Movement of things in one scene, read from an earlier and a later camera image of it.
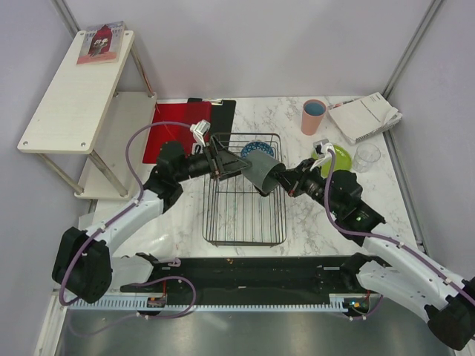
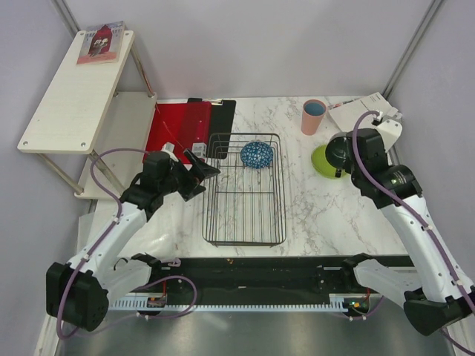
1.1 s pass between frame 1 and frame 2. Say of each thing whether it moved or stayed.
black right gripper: moved
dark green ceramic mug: moved
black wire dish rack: stayed
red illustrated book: stayed
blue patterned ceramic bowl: stayed
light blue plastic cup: stayed
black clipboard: stayed
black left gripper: moved
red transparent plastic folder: stayed
